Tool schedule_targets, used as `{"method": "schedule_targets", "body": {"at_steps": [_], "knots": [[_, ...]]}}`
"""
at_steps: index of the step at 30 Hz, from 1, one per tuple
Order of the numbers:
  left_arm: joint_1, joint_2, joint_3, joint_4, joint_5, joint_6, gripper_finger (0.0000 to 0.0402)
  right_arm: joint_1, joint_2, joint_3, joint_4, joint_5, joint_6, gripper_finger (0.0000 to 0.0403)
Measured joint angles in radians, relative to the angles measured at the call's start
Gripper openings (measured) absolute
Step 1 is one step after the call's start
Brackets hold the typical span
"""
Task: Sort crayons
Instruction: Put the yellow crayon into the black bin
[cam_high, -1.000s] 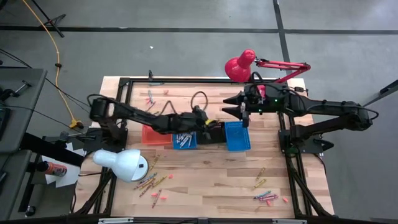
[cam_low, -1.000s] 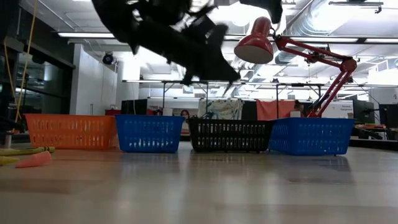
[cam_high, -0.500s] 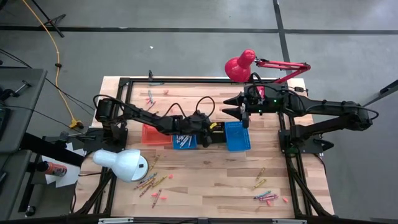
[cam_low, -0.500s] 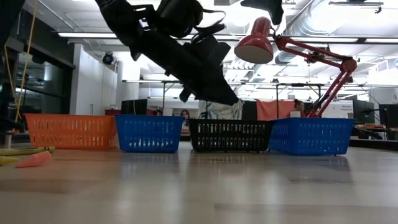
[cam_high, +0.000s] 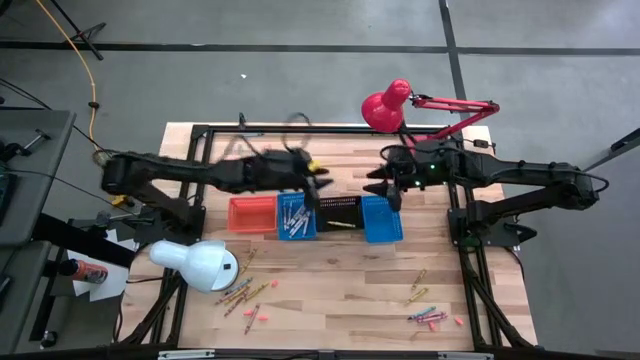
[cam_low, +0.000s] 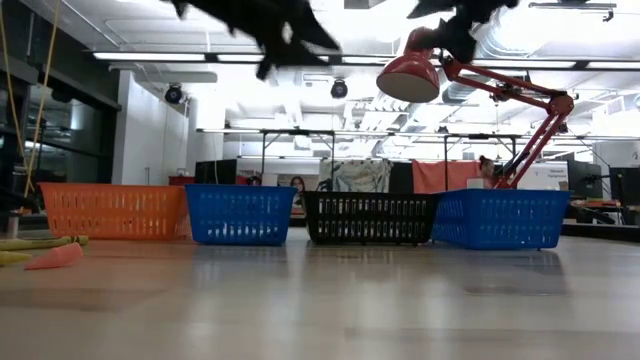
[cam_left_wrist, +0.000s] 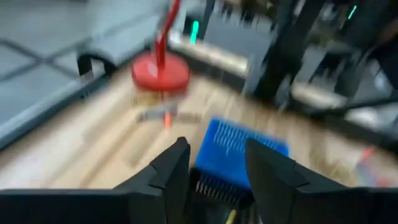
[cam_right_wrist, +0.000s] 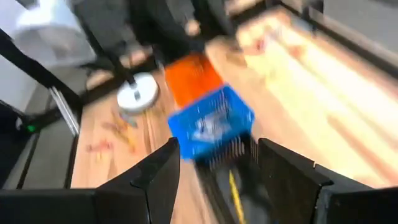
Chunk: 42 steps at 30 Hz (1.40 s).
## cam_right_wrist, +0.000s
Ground black plastic basket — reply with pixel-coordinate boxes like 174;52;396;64
194;133;280;224

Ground orange plastic basket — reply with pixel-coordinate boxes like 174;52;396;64
164;52;224;110

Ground blue plastic basket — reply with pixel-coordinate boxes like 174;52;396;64
167;83;256;161

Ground silver metal bracket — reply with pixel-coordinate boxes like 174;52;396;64
49;86;81;137

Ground black metal table frame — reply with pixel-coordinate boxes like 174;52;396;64
0;0;398;138

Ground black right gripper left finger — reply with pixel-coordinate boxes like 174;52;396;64
98;136;181;224

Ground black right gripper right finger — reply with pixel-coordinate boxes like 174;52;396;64
257;138;333;224

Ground yellow crayon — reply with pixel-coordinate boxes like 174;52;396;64
228;169;248;224

